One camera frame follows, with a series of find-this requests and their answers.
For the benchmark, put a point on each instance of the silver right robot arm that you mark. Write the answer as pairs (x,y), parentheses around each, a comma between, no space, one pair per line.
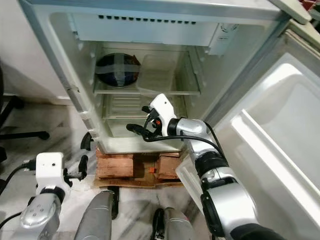
(235,205)

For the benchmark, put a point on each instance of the silver fridge cabinet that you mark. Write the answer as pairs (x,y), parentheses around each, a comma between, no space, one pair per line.
(52,60)

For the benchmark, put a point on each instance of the red clay brick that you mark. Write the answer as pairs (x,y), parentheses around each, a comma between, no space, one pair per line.
(167,168)
(115,167)

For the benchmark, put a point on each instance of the white freezer compartment flap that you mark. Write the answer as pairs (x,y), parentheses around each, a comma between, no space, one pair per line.
(140,32)

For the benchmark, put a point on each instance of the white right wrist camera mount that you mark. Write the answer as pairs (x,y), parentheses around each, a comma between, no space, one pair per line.
(164,110)

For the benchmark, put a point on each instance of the grey robot leg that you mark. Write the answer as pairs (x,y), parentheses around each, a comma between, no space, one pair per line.
(180,227)
(97,217)

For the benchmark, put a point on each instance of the dark round covered bowl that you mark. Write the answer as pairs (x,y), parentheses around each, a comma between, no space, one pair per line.
(117,70)

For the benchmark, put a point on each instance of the silver fridge door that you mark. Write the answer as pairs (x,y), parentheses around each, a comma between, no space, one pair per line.
(275,130)

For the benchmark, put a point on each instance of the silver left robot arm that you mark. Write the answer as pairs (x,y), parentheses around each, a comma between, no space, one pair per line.
(41,216)

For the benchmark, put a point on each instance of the black office chair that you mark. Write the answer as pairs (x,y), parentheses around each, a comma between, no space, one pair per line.
(25,135)

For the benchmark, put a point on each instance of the grey right robot leg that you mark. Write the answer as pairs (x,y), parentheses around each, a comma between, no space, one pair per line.
(180,227)

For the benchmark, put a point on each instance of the glass fridge shelf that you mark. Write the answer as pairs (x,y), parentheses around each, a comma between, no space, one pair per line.
(187,82)

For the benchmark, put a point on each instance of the grey left robot leg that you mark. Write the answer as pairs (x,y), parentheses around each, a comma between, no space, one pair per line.
(97,217)

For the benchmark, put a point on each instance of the small black plastic piece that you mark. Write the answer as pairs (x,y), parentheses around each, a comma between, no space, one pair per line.
(86,141)

